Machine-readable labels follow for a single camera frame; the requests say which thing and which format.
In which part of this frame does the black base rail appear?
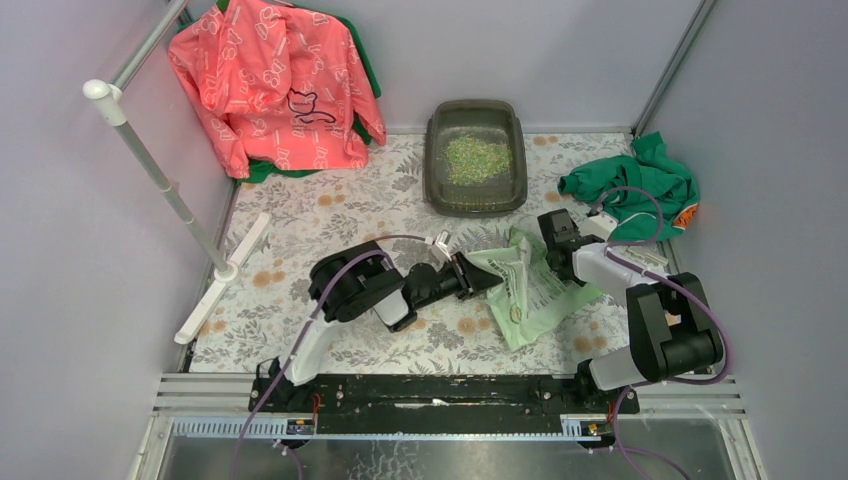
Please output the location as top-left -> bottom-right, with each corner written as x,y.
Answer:
248,374 -> 618,435

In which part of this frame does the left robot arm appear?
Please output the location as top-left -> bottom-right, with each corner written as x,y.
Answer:
271,241 -> 503,411

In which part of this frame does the pink hooded jacket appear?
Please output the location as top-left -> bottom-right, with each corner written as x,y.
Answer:
166,0 -> 388,180

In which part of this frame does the beige bag sealing clip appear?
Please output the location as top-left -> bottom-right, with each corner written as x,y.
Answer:
629,246 -> 669,268

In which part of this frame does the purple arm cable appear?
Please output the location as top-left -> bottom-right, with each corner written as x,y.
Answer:
588,186 -> 733,480
228,234 -> 435,480

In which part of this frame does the floral patterned mat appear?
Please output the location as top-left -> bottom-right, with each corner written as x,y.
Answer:
189,133 -> 631,374

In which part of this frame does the white clothes rack pole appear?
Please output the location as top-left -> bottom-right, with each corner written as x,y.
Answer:
82,79 -> 271,345

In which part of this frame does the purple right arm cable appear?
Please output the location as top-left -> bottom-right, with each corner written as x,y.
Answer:
588,186 -> 733,480

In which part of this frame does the grey plastic litter box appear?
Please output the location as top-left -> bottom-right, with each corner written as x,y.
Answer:
422,99 -> 528,218

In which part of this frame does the green garment behind jacket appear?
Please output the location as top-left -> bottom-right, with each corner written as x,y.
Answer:
173,0 -> 383,185

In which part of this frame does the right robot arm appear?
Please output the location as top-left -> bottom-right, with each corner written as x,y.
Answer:
537,209 -> 725,412

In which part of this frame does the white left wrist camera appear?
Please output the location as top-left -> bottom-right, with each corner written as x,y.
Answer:
430,230 -> 452,261

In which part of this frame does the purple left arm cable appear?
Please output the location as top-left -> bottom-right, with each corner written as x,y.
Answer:
228,234 -> 435,480

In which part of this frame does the green cat litter pile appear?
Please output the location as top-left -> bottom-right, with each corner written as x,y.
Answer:
444,135 -> 512,186

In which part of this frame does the green cat litter bag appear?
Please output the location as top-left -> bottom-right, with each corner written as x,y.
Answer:
467,227 -> 603,351

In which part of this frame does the crumpled green garment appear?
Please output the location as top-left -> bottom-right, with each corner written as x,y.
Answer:
557,132 -> 700,242

